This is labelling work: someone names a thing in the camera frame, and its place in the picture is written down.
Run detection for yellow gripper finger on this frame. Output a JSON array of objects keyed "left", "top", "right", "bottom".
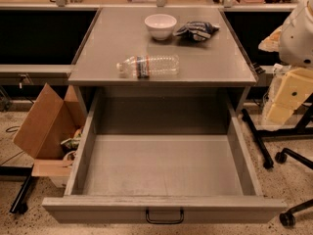
[{"left": 264, "top": 68, "right": 313, "bottom": 124}]

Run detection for clear plastic water bottle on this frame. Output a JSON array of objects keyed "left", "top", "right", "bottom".
[{"left": 116, "top": 55, "right": 179, "bottom": 79}]

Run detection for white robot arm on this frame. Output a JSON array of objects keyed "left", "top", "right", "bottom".
[{"left": 262, "top": 0, "right": 313, "bottom": 130}]

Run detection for grey open top drawer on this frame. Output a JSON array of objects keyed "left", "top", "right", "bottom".
[{"left": 43, "top": 88, "right": 286, "bottom": 224}]

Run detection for black stand leg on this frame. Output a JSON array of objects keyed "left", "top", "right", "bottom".
[
  {"left": 0, "top": 165, "right": 33, "bottom": 214},
  {"left": 242, "top": 109, "right": 274, "bottom": 169}
]

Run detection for black chair base legs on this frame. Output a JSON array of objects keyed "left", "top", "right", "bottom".
[{"left": 274, "top": 147, "right": 313, "bottom": 228}]

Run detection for white ceramic bowl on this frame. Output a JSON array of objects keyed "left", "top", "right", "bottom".
[{"left": 145, "top": 14, "right": 177, "bottom": 40}]

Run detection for grey metal cabinet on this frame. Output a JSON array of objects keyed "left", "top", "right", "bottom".
[{"left": 67, "top": 6, "right": 258, "bottom": 116}]

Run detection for brown cardboard box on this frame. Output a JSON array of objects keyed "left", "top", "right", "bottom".
[{"left": 13, "top": 84, "right": 87, "bottom": 188}]

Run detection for black left stand leg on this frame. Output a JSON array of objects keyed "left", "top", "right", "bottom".
[{"left": 0, "top": 165, "right": 33, "bottom": 214}]

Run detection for black drawer handle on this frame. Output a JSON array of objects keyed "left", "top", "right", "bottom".
[{"left": 145, "top": 209, "right": 185, "bottom": 225}]

